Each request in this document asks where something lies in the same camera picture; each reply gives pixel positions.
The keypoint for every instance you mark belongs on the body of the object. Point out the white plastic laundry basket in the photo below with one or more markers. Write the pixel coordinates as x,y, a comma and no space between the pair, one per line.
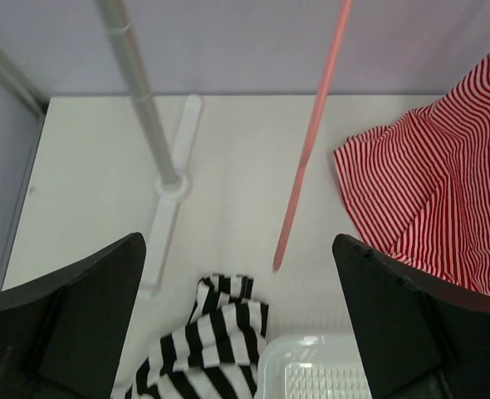
312,366

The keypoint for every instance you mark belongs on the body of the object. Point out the black white striped tank top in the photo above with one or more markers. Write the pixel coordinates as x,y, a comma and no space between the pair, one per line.
215,354

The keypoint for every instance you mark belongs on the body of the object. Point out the white metal clothes rack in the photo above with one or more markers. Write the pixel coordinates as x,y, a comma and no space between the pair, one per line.
173,184

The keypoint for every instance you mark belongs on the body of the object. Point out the red white striped tank top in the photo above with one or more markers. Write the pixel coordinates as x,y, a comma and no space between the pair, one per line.
418,190

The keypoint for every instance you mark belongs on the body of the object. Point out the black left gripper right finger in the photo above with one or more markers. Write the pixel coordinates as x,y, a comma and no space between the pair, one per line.
418,336

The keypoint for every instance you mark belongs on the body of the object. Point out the pink wire hanger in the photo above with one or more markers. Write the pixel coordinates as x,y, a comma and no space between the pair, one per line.
312,131

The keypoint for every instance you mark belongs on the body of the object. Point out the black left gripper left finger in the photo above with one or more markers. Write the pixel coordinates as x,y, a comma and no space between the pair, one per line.
62,335

